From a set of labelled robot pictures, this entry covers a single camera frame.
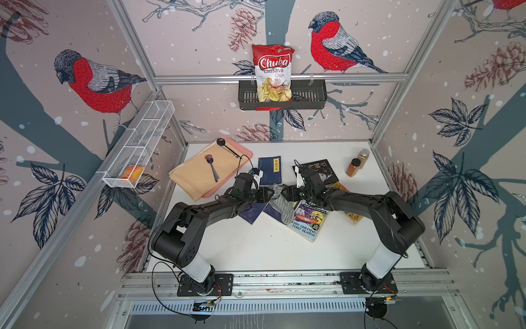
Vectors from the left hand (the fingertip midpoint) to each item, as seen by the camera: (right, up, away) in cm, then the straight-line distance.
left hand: (274, 188), depth 90 cm
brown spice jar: (+40, +9, +11) cm, 42 cm away
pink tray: (-19, +20, +29) cm, 40 cm away
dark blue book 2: (-1, -11, +2) cm, 12 cm away
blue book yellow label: (-1, +9, +18) cm, 21 cm away
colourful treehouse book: (+15, -13, -2) cm, 20 cm away
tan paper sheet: (-41, +4, +14) cm, 43 cm away
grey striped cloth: (+5, -8, -2) cm, 10 cm away
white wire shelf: (-53, +14, -17) cm, 58 cm away
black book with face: (+26, +9, +17) cm, 33 cm away
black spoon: (-31, +24, +31) cm, 50 cm away
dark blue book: (-10, -12, +1) cm, 16 cm away
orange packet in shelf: (-46, +9, -25) cm, 54 cm away
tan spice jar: (+46, +15, +13) cm, 50 cm away
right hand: (+6, -1, +3) cm, 6 cm away
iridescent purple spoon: (-35, +13, +21) cm, 43 cm away
